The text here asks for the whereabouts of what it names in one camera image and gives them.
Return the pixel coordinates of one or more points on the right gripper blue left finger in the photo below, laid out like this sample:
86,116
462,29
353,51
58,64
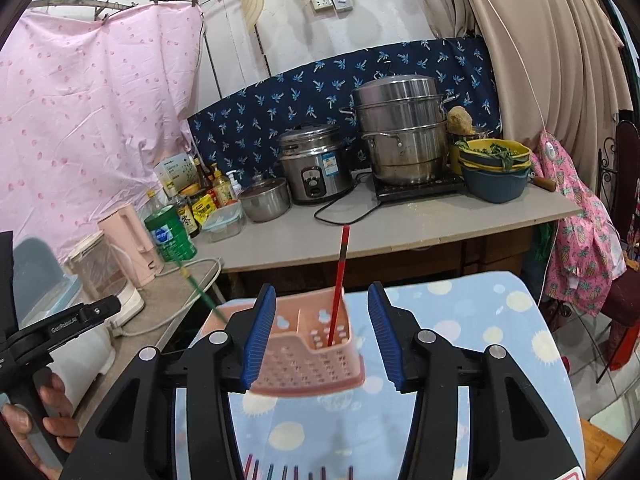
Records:
256,324

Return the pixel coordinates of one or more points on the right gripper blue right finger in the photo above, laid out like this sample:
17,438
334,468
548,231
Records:
384,319

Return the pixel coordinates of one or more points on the bright red chopstick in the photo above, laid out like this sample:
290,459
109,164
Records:
338,286

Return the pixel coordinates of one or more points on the dark red chopstick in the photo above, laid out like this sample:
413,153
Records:
247,465

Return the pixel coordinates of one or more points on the person's left hand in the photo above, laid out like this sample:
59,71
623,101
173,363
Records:
60,425

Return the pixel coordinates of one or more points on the pink perforated utensil basket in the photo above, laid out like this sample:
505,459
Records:
297,360

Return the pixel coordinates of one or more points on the white dish rack bin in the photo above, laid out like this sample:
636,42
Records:
83,359

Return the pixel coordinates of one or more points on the grey-blue dish rack lid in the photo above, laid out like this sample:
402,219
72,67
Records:
36,273

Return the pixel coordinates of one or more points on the clear food storage container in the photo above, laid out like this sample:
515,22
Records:
223,223

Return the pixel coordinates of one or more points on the white blender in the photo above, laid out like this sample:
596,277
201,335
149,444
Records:
94,262

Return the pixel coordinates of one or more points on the small steel lidded pot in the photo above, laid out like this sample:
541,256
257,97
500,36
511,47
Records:
266,199

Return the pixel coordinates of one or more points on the yellow seasoning packet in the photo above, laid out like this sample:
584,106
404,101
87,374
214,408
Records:
202,205

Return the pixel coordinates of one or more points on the green detergent bottle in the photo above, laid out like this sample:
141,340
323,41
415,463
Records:
169,235

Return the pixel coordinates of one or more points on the yellow oil bottle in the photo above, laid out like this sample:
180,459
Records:
222,187

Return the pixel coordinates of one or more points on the pink electric kettle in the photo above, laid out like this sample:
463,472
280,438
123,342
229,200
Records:
132,245

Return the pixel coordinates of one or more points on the black induction cooktop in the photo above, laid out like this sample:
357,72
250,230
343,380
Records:
448,183

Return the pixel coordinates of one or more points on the steel rice cooker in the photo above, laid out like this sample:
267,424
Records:
315,162

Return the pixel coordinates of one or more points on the white carton box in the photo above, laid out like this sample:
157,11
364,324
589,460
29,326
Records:
176,173

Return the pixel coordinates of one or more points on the large stacked steel steamer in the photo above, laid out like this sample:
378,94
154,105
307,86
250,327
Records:
402,118

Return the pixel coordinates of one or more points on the navy floral backsplash cloth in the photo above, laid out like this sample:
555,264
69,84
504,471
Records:
241,132

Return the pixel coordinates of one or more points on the blue and yellow bowls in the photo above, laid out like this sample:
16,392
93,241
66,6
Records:
494,170

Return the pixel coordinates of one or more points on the pink floral hanging garment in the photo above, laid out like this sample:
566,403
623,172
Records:
586,256

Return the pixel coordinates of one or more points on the pink dotted curtain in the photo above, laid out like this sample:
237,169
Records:
88,110

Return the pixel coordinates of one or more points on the beige hanging curtain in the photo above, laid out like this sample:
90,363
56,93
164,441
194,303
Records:
557,68

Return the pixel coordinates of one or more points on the wall power socket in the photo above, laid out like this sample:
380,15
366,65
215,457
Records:
338,6

